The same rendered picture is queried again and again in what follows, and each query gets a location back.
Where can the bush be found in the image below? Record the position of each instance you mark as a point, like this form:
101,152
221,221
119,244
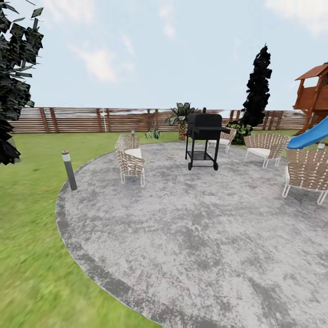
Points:
180,116
155,134
242,130

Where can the charcoal grill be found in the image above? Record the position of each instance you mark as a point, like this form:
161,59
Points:
204,126

